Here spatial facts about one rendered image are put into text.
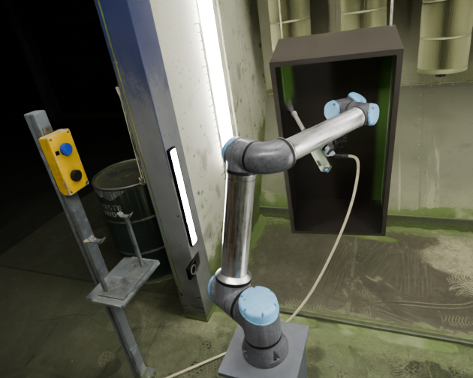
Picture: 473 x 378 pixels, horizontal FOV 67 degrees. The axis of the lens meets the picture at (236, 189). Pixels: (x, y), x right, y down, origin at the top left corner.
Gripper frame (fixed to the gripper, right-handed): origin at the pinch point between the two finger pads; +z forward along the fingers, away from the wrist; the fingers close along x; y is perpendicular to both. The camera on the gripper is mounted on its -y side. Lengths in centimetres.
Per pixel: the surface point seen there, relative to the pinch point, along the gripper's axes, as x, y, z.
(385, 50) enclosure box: 7, 8, -57
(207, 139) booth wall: 55, -44, 37
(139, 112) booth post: 34, -91, 6
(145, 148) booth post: 27, -87, 24
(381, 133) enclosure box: 22, 53, -1
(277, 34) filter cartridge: 141, 23, -3
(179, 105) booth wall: 46, -69, 7
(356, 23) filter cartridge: 112, 66, -32
